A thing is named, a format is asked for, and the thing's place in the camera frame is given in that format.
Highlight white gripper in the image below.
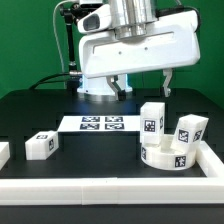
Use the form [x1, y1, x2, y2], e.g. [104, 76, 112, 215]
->
[79, 10, 200, 101]

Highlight white round stool seat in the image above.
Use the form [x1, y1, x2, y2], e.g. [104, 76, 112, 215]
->
[141, 135, 196, 171]

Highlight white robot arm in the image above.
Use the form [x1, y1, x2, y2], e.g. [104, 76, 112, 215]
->
[78, 0, 201, 100]

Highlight white marker sheet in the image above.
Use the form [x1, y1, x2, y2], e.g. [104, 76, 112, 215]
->
[58, 115, 140, 132]

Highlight black cables on table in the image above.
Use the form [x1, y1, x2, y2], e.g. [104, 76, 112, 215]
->
[29, 71, 83, 90]

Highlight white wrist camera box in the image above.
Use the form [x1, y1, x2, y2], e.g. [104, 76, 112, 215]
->
[77, 4, 112, 34]

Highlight black camera stand pole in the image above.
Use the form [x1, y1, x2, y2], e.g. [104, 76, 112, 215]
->
[59, 2, 88, 71]

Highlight white right fence wall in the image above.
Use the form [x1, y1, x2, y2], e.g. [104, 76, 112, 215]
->
[196, 141, 224, 178]

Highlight white fence wall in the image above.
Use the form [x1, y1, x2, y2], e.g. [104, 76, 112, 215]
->
[196, 141, 224, 178]
[0, 178, 224, 205]
[0, 142, 10, 170]

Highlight grey cable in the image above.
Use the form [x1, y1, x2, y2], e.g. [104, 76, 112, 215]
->
[52, 0, 76, 74]

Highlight white front fence wall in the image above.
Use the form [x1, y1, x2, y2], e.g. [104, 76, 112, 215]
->
[0, 178, 224, 205]

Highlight white left fence wall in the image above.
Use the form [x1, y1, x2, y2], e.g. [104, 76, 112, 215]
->
[0, 142, 10, 170]

